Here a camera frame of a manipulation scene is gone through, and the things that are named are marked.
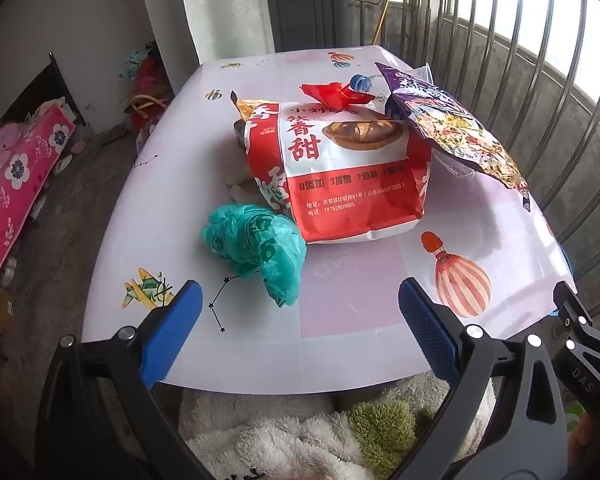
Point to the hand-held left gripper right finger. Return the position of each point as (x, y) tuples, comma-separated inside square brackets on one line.
[(425, 325)]

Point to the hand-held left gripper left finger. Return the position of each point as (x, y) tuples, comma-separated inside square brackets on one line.
[(172, 330)]

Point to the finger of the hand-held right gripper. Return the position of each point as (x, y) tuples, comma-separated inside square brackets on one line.
[(580, 340)]

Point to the red and white paper bag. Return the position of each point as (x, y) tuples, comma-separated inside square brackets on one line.
[(350, 185)]

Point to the purple snack packet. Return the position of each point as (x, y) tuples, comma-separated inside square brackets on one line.
[(455, 130)]

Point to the clear plastic bottle blue cap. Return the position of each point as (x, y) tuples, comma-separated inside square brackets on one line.
[(360, 82)]

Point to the red candy wrapper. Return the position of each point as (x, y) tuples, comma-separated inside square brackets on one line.
[(330, 92)]

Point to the green plastic bag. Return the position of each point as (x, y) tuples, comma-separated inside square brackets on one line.
[(250, 240)]

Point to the white and green fleece garment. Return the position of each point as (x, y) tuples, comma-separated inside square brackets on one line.
[(260, 435)]

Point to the white crumpled plastic bag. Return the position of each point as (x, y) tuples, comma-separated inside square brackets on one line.
[(240, 192)]

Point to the pink floral blanket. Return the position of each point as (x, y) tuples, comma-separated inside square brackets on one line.
[(25, 170)]

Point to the pile of colourful bags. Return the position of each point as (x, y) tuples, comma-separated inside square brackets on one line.
[(145, 80)]

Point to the metal railing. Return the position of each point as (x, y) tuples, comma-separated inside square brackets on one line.
[(530, 60)]

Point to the yellow broom stick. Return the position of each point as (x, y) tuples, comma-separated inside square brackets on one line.
[(382, 10)]

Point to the white curtain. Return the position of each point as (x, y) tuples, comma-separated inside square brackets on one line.
[(220, 5)]

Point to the black bed frame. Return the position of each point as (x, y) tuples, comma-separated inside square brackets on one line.
[(55, 80)]

